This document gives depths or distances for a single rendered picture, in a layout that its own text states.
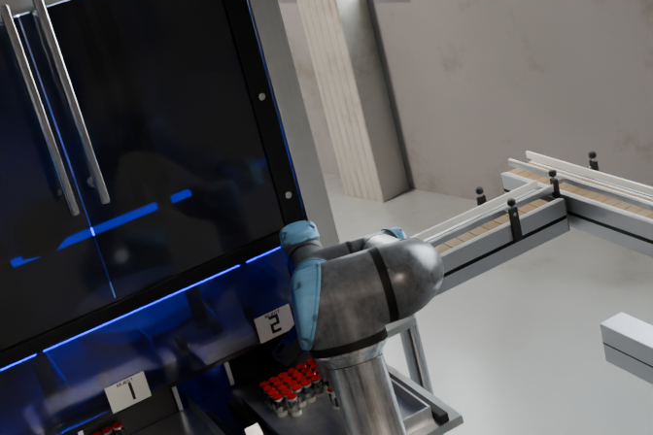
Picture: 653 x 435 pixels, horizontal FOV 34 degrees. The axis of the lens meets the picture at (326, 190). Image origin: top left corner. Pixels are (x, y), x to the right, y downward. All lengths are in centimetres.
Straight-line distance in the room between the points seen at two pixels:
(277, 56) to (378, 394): 85
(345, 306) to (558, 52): 318
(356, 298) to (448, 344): 258
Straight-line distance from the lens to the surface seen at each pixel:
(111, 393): 224
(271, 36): 218
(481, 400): 377
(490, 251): 271
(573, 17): 453
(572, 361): 390
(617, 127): 459
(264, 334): 232
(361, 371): 158
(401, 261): 157
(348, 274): 156
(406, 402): 220
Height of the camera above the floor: 206
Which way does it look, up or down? 21 degrees down
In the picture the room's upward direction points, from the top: 14 degrees counter-clockwise
